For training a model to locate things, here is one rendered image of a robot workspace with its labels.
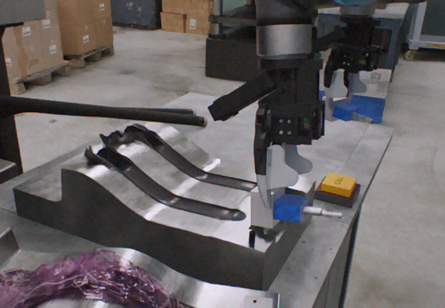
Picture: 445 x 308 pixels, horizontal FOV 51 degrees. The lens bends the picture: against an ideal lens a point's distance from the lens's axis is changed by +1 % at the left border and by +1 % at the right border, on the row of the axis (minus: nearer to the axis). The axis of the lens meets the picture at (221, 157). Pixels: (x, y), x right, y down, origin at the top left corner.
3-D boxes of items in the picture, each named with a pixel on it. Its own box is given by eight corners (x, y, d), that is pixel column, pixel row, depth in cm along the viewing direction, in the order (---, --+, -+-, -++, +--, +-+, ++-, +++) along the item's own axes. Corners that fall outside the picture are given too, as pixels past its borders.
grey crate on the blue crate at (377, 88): (389, 87, 402) (392, 70, 396) (385, 100, 367) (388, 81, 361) (318, 78, 422) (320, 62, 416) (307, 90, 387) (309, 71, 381)
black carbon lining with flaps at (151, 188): (273, 194, 86) (277, 147, 82) (236, 238, 73) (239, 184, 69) (120, 155, 100) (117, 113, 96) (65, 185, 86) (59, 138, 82)
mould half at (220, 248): (311, 220, 91) (319, 157, 86) (261, 302, 70) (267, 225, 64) (106, 164, 111) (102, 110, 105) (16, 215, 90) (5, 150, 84)
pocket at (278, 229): (285, 240, 76) (287, 220, 74) (273, 257, 71) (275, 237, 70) (258, 232, 77) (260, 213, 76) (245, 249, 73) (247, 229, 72)
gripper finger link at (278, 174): (292, 214, 64) (298, 146, 63) (252, 208, 66) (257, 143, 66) (299, 212, 66) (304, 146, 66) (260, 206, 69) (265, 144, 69)
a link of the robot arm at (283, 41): (247, 26, 63) (269, 27, 70) (247, 61, 64) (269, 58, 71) (302, 23, 59) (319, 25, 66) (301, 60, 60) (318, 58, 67)
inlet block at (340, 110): (377, 130, 108) (381, 108, 106) (363, 135, 105) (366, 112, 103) (333, 114, 118) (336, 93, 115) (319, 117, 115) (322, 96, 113)
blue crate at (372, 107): (384, 110, 411) (389, 86, 402) (380, 125, 376) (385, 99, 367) (315, 100, 431) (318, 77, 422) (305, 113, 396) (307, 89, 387)
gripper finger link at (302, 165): (311, 199, 71) (307, 144, 67) (274, 194, 74) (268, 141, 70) (316, 189, 74) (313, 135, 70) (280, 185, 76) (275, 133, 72)
